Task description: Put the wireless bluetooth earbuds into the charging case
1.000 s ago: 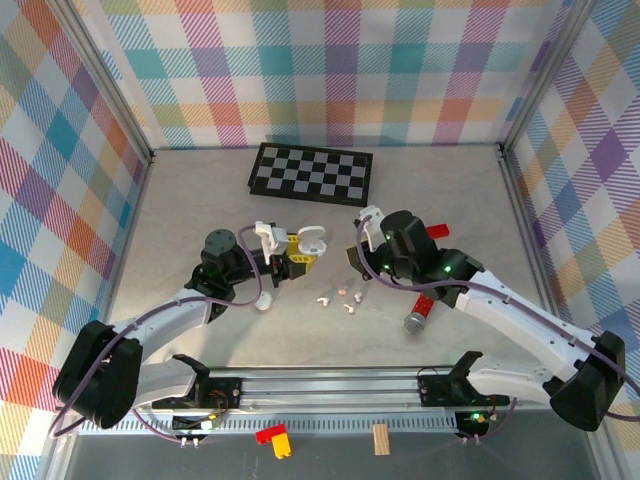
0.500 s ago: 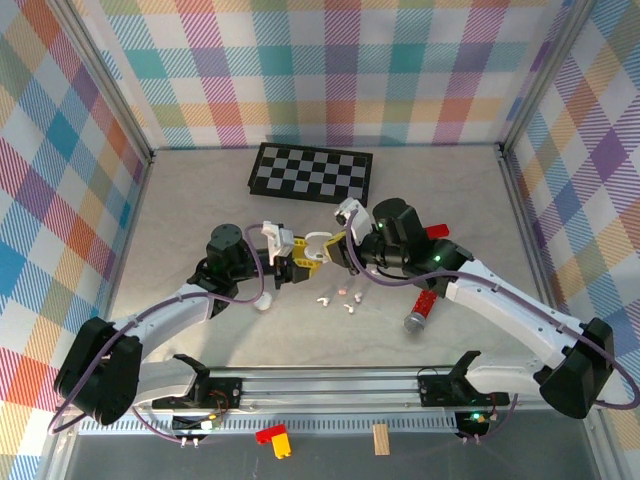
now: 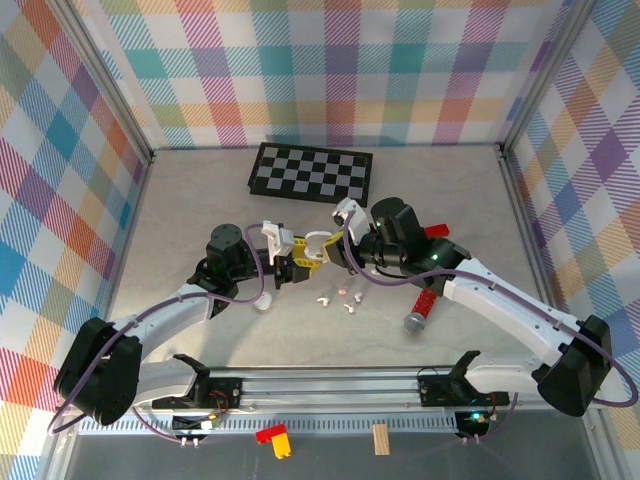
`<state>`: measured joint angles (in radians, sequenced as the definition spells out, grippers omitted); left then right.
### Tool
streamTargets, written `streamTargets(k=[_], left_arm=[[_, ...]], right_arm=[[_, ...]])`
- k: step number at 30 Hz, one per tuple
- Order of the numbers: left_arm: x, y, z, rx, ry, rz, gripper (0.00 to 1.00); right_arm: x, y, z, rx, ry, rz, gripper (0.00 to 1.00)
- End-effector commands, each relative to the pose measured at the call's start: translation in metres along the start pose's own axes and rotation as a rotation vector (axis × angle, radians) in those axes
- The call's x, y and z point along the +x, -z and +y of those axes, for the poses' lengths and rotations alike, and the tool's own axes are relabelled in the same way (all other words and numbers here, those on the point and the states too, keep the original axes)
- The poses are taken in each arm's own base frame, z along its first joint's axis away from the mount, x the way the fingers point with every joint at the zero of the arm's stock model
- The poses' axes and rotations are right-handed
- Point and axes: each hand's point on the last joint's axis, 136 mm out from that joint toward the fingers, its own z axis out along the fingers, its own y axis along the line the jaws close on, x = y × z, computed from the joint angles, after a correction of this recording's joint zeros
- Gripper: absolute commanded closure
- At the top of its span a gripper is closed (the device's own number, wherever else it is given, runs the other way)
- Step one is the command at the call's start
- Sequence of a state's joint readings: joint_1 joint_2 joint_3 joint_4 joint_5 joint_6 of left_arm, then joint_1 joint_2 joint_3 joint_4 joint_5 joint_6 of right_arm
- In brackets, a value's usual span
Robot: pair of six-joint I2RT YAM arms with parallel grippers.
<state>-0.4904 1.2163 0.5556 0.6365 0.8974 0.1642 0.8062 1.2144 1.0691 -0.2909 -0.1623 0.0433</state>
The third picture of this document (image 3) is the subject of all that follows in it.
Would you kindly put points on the white oblong earbud charging case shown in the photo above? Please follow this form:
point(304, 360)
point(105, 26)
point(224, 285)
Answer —
point(318, 233)

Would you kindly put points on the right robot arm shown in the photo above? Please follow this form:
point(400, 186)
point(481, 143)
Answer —
point(500, 310)

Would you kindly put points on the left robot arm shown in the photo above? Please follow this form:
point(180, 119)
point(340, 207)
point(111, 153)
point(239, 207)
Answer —
point(175, 317)

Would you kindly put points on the red toy building brick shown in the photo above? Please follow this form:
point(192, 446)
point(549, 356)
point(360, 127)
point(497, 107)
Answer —
point(437, 230)

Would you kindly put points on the white round dish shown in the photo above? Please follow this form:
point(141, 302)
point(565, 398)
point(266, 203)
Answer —
point(263, 303)

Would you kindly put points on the red glitter tube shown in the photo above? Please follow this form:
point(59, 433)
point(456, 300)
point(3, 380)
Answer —
point(424, 302)

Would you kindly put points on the black folding chessboard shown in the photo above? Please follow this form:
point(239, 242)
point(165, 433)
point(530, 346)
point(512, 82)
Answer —
point(310, 172)

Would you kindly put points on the black controller board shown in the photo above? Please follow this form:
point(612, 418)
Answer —
point(472, 422)
point(192, 425)

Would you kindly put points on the small red toy brick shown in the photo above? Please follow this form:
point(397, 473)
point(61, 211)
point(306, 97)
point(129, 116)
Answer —
point(267, 435)

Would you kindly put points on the small yellow toy brick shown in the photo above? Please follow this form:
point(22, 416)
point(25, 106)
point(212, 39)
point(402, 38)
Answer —
point(282, 447)

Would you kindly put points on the wooden block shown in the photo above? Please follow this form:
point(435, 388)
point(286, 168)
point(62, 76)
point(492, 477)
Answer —
point(381, 440)

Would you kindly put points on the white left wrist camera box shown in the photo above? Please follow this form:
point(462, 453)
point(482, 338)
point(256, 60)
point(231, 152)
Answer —
point(280, 237)

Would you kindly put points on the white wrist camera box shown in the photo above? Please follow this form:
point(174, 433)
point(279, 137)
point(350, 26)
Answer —
point(280, 237)
point(357, 225)

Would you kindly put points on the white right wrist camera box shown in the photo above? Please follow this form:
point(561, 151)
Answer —
point(357, 225)

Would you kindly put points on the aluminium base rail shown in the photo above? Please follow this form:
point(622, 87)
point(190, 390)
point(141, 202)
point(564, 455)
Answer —
point(325, 387)

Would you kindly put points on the aluminium frame post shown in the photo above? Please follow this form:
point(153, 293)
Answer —
point(547, 75)
point(110, 85)

